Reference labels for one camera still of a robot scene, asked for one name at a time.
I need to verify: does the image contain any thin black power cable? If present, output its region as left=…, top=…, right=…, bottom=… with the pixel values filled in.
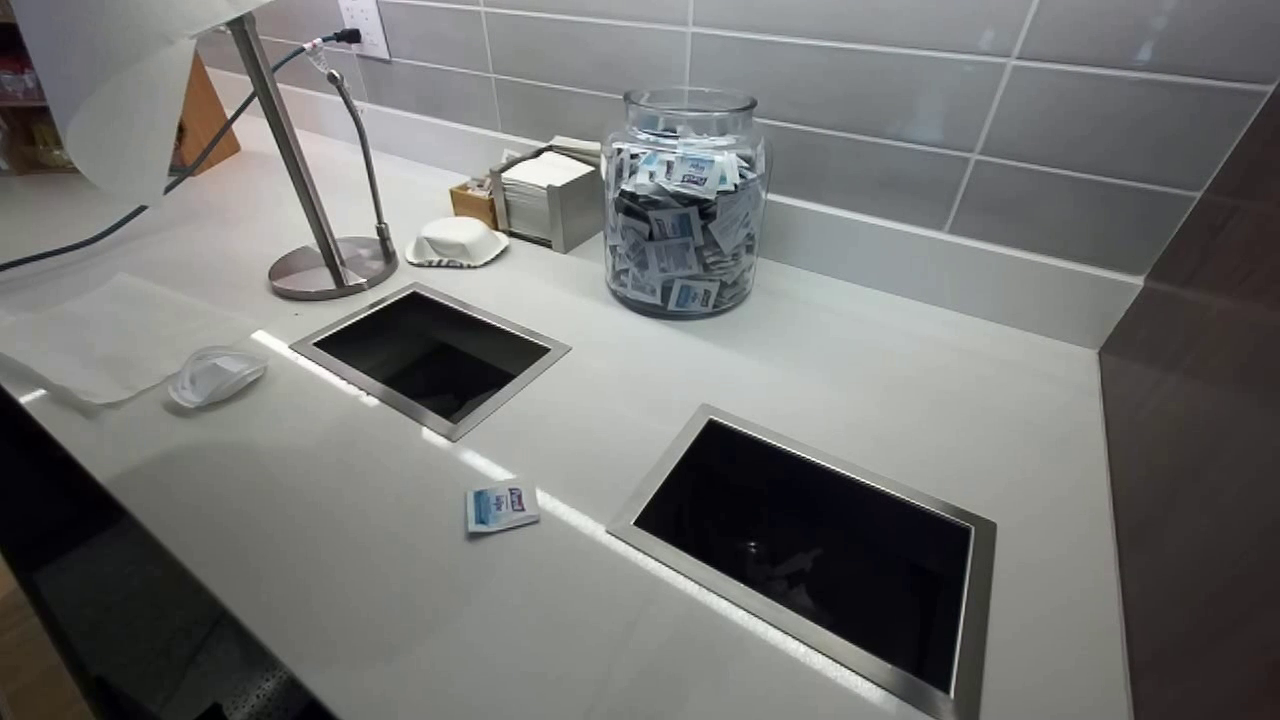
left=0, top=37, right=330, bottom=279

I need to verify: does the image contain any white ribbed paper dish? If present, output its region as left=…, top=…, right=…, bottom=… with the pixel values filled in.
left=402, top=212, right=513, bottom=272

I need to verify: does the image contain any small blue sachet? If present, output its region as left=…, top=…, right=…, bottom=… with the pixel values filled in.
left=459, top=475, right=542, bottom=539

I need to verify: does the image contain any steel paper towel stand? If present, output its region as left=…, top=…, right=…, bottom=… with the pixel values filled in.
left=220, top=10, right=399, bottom=305

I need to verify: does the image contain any square steel counter opening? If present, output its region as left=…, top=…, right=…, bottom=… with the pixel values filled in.
left=608, top=404, right=998, bottom=720
left=287, top=279, right=570, bottom=444

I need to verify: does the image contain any flat white paper sheet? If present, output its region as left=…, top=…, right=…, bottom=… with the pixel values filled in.
left=0, top=272, right=252, bottom=411

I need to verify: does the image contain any wooden sachet tray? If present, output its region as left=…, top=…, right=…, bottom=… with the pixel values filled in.
left=449, top=171, right=501, bottom=231

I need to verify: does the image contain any glass jar with sachets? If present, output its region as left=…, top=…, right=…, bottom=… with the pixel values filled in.
left=598, top=83, right=767, bottom=321

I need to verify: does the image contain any steel napkin dispenser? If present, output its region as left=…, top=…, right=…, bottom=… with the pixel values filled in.
left=484, top=134, right=608, bottom=254

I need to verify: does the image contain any white wall outlet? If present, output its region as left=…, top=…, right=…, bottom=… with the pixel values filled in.
left=337, top=0, right=393, bottom=62

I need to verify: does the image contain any brown wooden cabinet panel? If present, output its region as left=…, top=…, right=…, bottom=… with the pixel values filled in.
left=1094, top=83, right=1280, bottom=720

